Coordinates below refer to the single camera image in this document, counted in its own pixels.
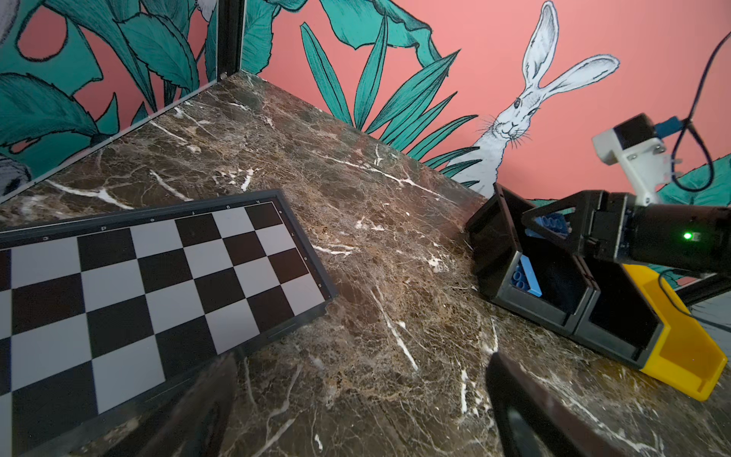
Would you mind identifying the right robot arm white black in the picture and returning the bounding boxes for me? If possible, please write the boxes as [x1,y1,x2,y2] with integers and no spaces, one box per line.
[522,190,730,276]

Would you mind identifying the yellow storage bin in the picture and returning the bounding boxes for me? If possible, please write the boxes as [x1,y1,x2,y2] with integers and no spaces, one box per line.
[622,265,728,402]

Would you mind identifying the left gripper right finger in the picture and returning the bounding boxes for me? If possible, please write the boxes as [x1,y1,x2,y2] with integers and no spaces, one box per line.
[485,352,622,456]

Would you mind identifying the black bin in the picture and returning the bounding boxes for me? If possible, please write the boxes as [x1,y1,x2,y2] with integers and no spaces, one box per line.
[466,184,599,336]
[572,258,664,371]

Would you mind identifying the checkerboard calibration board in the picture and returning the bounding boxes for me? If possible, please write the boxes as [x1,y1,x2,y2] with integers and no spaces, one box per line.
[1,190,336,456]

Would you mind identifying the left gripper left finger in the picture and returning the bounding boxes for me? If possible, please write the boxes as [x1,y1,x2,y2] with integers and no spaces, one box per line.
[106,354,237,456]

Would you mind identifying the blue lego brick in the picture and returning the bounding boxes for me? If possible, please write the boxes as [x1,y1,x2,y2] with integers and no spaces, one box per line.
[533,213,571,239]
[511,255,543,297]

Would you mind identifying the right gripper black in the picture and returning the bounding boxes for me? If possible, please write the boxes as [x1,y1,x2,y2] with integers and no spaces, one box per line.
[521,190,637,264]

